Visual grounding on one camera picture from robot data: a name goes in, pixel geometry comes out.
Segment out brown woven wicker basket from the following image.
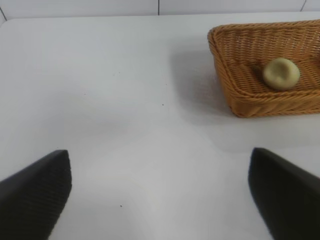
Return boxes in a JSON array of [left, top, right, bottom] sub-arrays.
[[206, 18, 320, 119]]

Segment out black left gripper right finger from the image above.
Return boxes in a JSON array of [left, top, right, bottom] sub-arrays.
[[247, 146, 320, 240]]

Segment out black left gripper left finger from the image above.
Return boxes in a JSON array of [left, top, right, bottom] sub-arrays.
[[0, 149, 73, 240]]

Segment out pale yellow egg yolk pastry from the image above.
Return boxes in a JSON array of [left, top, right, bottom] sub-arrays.
[[262, 57, 301, 91]]

